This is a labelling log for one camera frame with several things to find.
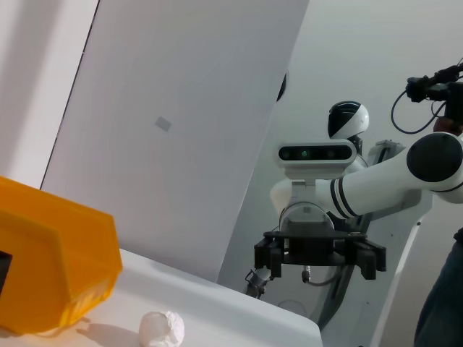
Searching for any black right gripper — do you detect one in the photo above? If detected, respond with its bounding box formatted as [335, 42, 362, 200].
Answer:
[253, 231, 387, 281]

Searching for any white paper ball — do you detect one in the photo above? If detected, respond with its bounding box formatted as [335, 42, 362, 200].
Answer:
[139, 309, 186, 347]

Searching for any person's hand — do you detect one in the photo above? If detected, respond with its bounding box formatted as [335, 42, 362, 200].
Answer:
[433, 116, 463, 135]

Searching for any person in dark clothing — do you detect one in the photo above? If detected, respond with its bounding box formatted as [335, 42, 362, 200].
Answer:
[414, 227, 463, 347]

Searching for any white humanoid robot black face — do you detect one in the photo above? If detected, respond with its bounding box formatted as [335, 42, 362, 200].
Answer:
[327, 100, 371, 171]

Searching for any yellow plastic storage bin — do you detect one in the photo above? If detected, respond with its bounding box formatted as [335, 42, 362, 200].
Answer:
[0, 176, 124, 335]

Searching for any right gripper cable with plug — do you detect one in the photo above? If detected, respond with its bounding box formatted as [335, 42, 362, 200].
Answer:
[245, 262, 350, 299]

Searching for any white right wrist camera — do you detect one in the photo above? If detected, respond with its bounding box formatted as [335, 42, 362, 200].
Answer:
[276, 138, 358, 181]

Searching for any black camera cable loop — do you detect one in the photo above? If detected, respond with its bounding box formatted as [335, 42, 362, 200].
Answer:
[390, 90, 448, 134]

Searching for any black round wall fixture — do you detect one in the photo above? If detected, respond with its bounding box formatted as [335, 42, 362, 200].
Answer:
[276, 71, 289, 103]

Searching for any black video camera rig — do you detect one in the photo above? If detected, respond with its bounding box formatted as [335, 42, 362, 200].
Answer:
[405, 63, 463, 119]

